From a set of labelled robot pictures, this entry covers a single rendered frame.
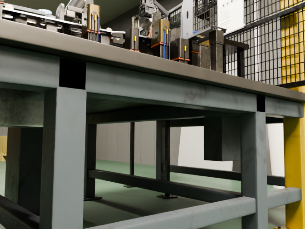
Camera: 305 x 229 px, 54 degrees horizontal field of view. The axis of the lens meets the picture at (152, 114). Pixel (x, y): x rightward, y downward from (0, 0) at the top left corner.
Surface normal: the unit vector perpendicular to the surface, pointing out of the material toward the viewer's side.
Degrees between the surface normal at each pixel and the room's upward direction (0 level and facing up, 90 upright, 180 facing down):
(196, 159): 82
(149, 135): 90
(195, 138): 82
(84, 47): 90
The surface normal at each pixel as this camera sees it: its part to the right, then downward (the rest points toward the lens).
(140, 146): -0.77, -0.06
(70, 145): 0.64, -0.06
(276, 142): -0.92, 0.03
